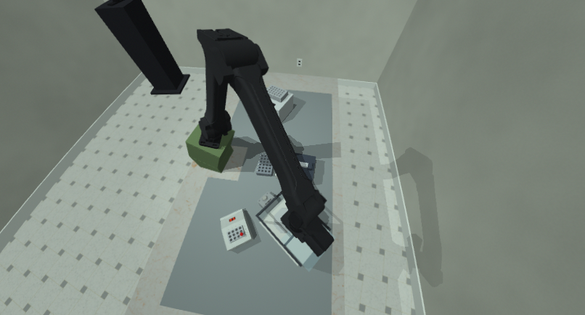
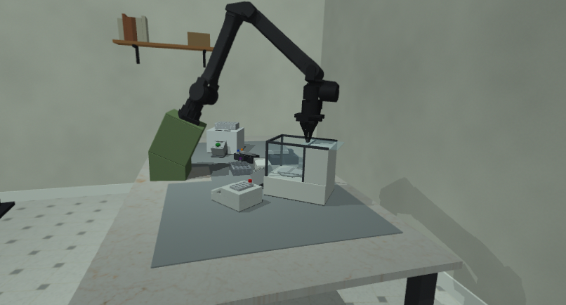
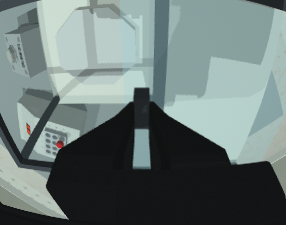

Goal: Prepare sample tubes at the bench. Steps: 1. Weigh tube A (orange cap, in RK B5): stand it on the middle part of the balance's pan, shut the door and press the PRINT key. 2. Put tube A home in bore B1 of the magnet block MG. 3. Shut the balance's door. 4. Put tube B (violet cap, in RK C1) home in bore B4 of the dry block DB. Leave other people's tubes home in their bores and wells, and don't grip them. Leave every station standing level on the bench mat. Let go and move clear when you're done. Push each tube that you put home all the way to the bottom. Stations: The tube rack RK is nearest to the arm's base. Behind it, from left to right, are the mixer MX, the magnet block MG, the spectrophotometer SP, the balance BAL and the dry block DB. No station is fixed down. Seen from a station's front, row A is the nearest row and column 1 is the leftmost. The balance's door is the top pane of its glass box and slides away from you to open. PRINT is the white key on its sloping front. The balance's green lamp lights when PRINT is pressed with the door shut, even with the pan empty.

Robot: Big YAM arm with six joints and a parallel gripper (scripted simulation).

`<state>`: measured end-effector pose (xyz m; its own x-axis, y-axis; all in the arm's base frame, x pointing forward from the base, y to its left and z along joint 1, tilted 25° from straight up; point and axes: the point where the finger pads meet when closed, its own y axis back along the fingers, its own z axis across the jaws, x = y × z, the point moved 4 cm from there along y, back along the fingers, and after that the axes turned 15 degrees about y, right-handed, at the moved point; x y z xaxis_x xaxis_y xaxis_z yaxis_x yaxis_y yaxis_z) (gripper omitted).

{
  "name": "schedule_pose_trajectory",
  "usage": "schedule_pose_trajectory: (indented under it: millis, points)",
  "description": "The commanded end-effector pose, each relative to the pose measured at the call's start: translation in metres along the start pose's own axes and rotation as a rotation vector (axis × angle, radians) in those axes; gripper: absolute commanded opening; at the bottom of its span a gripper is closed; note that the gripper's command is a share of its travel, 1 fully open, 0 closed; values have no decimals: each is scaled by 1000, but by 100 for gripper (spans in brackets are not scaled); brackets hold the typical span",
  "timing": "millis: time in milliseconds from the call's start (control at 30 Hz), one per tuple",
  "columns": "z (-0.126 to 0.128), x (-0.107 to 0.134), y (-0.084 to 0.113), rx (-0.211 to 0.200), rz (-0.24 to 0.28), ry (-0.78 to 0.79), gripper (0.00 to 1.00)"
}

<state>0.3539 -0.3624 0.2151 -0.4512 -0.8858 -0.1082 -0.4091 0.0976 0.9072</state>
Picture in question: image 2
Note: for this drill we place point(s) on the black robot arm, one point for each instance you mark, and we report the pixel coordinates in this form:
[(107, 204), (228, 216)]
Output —
[(201, 92)]

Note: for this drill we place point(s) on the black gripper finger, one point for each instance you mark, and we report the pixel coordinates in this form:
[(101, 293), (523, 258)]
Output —
[(311, 127), (303, 126)]

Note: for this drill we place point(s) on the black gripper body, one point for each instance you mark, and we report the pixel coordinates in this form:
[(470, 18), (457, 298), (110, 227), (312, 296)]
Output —
[(309, 112)]

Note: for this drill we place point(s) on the grey bench mat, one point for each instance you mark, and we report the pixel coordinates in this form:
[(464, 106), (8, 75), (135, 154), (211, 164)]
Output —
[(194, 227)]

